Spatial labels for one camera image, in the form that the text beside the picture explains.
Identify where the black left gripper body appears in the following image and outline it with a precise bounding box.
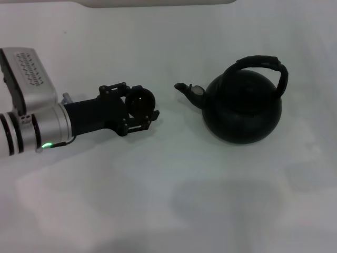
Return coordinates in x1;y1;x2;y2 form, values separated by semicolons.
64;94;132;138

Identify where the small dark round teacup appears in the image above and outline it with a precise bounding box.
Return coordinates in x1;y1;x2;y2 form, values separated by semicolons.
124;86;156;119

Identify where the black round teapot with handle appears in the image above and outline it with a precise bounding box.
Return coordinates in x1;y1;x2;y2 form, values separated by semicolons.
174;54;289;145

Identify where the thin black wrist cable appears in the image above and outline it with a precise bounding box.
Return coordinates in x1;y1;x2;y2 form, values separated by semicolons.
49;135;77;148

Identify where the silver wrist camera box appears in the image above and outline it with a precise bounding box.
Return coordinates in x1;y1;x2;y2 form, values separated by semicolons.
0;47;57;114

